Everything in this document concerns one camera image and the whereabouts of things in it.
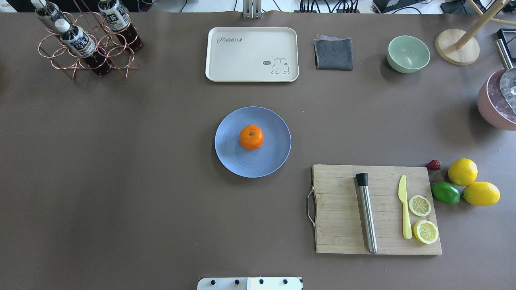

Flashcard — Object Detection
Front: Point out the orange fruit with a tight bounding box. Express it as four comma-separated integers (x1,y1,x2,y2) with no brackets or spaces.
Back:
238,124,264,150

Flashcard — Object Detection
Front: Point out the blue plate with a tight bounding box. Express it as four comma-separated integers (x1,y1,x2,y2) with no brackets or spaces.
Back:
214,106,291,178

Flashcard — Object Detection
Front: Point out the cream rabbit tray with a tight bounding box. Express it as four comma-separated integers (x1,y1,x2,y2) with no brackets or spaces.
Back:
205,27,299,82

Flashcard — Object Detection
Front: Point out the steel cylinder muddler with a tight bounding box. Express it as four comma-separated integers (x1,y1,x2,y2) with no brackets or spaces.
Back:
356,173,378,254

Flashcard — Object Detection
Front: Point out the wooden cutting board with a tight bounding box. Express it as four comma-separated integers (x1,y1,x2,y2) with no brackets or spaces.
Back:
312,164,442,256

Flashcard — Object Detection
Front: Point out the grey folded cloth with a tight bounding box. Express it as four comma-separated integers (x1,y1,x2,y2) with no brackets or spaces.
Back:
314,35,354,71

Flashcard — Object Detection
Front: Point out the yellow plastic knife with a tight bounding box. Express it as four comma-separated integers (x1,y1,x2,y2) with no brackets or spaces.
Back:
398,175,412,239

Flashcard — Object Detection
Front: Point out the lemon slice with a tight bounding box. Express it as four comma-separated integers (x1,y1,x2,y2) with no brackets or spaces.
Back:
408,195,432,217

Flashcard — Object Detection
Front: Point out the green bowl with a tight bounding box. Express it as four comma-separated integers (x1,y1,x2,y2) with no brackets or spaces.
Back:
387,35,431,73

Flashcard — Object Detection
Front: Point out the red strawberry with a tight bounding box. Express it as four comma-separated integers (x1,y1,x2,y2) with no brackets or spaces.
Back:
425,159,441,171

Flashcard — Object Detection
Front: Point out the bottle lower left in rack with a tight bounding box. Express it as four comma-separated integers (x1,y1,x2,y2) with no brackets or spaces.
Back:
98,0,144,52

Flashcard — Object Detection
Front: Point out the lemon half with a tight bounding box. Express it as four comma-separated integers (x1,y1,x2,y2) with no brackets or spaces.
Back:
413,220,439,244

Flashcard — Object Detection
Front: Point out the green lime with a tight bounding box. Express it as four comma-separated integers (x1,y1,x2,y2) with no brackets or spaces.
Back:
431,182,461,205

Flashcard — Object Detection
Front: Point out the yellow lemon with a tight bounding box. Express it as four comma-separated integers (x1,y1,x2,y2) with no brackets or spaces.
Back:
448,158,479,186
462,182,501,206

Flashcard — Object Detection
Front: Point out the bottle upper in rack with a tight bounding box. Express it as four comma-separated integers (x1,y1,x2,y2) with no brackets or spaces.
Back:
55,19,111,75

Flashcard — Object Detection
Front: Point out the wooden cup tree stand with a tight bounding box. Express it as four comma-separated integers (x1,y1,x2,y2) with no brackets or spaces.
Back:
435,0,516,66

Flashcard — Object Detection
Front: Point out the pink bowl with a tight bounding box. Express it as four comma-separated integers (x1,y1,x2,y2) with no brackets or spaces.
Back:
477,69,516,131

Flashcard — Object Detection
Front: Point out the clear ice cubes pile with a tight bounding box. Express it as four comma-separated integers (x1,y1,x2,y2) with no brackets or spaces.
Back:
487,70,516,122

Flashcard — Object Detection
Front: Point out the metal ice scoop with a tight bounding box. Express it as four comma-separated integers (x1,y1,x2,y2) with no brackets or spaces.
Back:
495,39,516,113

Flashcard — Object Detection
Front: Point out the copper wire bottle rack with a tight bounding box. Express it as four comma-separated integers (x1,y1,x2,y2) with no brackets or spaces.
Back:
32,0,143,79

